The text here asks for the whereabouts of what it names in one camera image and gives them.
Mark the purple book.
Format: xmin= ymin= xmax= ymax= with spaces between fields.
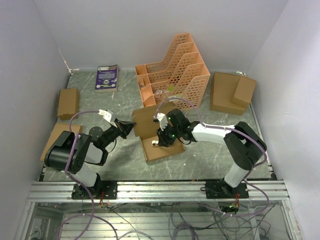
xmin=94 ymin=64 xmax=118 ymax=92

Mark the cardboard box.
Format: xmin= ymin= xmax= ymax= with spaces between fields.
xmin=131 ymin=104 xmax=185 ymax=164
xmin=210 ymin=72 xmax=257 ymax=116
xmin=57 ymin=88 xmax=80 ymax=121
xmin=40 ymin=122 xmax=83 ymax=161

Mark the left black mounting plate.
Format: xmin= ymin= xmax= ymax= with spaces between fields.
xmin=71 ymin=180 xmax=118 ymax=200

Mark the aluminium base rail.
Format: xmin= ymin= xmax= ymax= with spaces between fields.
xmin=27 ymin=180 xmax=290 ymax=203

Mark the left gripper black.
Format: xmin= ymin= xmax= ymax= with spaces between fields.
xmin=101 ymin=118 xmax=137 ymax=148

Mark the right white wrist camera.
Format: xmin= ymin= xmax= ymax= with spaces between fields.
xmin=153 ymin=112 xmax=169 ymax=131

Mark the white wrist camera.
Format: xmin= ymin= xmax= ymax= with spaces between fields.
xmin=98 ymin=109 xmax=117 ymax=123
xmin=153 ymin=112 xmax=169 ymax=131

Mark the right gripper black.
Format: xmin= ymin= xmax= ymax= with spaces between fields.
xmin=156 ymin=122 xmax=181 ymax=147

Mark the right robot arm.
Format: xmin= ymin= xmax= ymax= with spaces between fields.
xmin=152 ymin=108 xmax=267 ymax=198

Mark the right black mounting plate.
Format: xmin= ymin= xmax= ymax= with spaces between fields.
xmin=203 ymin=180 xmax=249 ymax=199

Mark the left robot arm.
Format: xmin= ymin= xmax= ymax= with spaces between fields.
xmin=44 ymin=119 xmax=136 ymax=199

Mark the peach plastic file organizer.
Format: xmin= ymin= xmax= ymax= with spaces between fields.
xmin=135 ymin=33 xmax=211 ymax=110

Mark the black mounting plate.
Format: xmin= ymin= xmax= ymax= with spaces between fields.
xmin=203 ymin=180 xmax=249 ymax=199
xmin=71 ymin=180 xmax=118 ymax=200

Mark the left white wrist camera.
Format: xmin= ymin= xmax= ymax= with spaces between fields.
xmin=98 ymin=109 xmax=117 ymax=123

